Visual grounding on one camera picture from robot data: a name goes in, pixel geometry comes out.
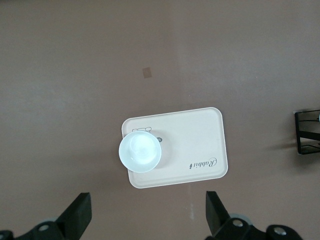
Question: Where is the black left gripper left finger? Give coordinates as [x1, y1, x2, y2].
[26, 191, 92, 240]

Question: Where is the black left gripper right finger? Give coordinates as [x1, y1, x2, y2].
[205, 190, 267, 240]

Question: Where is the cream tray with Rabbit print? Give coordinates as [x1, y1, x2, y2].
[121, 106, 229, 190]

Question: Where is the white ceramic bowl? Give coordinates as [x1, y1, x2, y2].
[118, 131, 163, 174]

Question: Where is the black wire cup rack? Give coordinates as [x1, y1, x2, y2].
[294, 109, 320, 156]

